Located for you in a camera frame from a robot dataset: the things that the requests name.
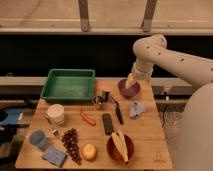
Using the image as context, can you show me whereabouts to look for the crumpled blue cloth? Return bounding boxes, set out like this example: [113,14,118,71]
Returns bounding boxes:
[129,101,147,119]

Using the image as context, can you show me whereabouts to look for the orange carrot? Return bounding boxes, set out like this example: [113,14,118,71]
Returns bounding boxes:
[80,111,96,126]

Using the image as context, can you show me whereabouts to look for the small dark block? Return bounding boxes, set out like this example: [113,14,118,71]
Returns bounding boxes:
[102,91,109,102]

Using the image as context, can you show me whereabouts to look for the blue sponge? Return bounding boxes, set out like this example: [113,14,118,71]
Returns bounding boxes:
[42,146,67,167]

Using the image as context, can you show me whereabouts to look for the purple bowl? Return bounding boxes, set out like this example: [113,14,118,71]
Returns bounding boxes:
[118,79,141,98]

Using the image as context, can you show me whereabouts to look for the black remote block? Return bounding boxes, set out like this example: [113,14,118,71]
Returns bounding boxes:
[102,113,114,135]

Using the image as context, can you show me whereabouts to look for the bunch of dark grapes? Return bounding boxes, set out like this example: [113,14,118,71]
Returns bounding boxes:
[61,128,81,165]

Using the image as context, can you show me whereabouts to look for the small metal cup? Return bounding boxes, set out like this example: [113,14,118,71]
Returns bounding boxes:
[93,96,103,110]

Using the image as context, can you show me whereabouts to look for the green plastic tray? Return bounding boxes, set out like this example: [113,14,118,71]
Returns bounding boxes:
[40,69,95,103]

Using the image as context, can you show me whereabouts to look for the white stacked cups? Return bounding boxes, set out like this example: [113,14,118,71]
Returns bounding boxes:
[47,104,64,124]

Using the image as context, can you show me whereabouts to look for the yellow apple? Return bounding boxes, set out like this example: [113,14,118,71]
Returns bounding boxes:
[81,144,97,161]

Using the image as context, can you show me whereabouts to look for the yellow corn cob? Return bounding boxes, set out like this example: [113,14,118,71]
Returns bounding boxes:
[111,130,129,163]

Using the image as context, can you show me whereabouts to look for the black handled knife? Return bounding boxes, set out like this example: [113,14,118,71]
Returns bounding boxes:
[110,95,123,125]

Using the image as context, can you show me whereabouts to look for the brown red bowl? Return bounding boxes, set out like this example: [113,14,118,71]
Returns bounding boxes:
[106,135,134,162]

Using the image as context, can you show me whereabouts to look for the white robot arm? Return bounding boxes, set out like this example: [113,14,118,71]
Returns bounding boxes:
[131,34,213,171]

